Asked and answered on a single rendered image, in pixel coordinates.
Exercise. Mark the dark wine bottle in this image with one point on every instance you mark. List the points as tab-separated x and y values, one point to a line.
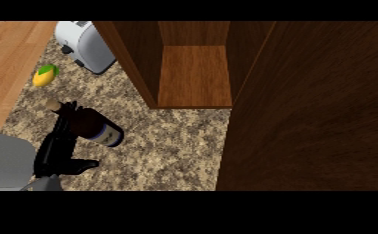
96	128

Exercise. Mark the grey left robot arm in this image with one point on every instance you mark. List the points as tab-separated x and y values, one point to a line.
16	164

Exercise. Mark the brown wooden cabinet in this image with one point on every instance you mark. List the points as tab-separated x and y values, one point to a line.
192	74

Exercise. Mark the yellow corn cob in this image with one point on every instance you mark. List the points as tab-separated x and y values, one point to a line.
44	75

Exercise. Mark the dark wooden cabinet door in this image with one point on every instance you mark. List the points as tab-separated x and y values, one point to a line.
304	111

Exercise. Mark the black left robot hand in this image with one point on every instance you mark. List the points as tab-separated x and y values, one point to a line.
54	151

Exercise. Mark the white toaster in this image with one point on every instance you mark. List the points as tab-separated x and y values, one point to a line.
85	46

